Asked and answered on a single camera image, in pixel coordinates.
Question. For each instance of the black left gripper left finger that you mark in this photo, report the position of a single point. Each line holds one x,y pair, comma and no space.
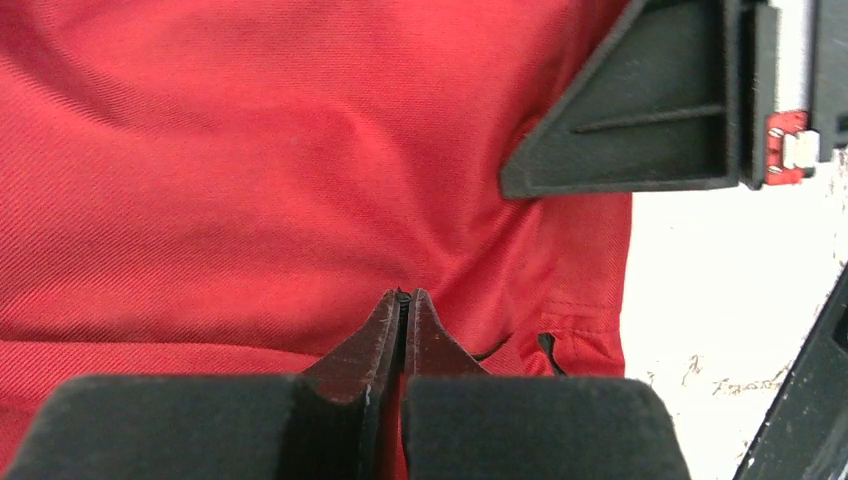
345,428

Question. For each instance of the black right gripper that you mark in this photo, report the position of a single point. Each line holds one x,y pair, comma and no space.
656,106

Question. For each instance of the red student backpack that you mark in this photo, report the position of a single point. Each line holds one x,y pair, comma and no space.
230,186

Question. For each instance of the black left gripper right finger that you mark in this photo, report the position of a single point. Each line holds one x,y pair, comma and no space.
429,350

